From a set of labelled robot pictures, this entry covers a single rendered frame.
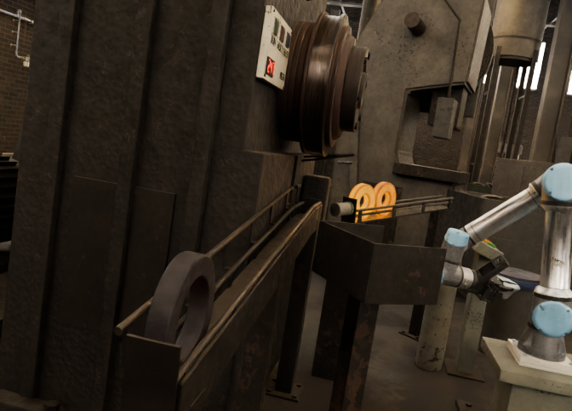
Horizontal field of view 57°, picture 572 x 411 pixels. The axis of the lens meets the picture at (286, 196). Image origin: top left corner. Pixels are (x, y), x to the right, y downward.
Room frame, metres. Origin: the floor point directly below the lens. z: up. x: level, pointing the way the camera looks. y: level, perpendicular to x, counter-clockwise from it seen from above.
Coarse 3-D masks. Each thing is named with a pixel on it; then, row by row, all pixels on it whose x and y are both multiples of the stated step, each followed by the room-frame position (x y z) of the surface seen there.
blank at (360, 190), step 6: (354, 186) 2.25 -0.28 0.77; (360, 186) 2.24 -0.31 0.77; (366, 186) 2.26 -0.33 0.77; (354, 192) 2.22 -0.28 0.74; (360, 192) 2.24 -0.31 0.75; (366, 192) 2.27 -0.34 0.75; (372, 192) 2.30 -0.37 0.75; (360, 198) 2.24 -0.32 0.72; (366, 198) 2.30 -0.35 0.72; (372, 198) 2.30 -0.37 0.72; (366, 204) 2.29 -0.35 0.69; (372, 204) 2.31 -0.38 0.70; (372, 210) 2.31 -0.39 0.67; (366, 216) 2.29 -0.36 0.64
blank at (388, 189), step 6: (378, 186) 2.35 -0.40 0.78; (384, 186) 2.35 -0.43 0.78; (390, 186) 2.38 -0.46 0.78; (378, 192) 2.33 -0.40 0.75; (384, 192) 2.36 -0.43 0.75; (390, 192) 2.39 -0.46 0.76; (378, 198) 2.33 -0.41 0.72; (390, 198) 2.40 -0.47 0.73; (378, 204) 2.34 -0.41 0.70; (384, 204) 2.40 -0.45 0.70; (390, 204) 2.40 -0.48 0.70; (378, 210) 2.34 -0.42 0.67
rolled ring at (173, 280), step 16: (176, 256) 0.72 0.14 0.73; (192, 256) 0.73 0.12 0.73; (208, 256) 0.77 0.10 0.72; (176, 272) 0.69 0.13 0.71; (192, 272) 0.71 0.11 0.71; (208, 272) 0.78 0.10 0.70; (160, 288) 0.67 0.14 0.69; (176, 288) 0.67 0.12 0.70; (192, 288) 0.80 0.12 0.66; (208, 288) 0.79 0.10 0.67; (160, 304) 0.66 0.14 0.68; (176, 304) 0.66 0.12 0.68; (192, 304) 0.80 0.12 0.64; (208, 304) 0.80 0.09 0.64; (160, 320) 0.65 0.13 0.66; (176, 320) 0.67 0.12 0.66; (192, 320) 0.80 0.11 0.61; (208, 320) 0.81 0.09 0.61; (144, 336) 0.65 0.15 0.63; (160, 336) 0.65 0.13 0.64; (192, 336) 0.78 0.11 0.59
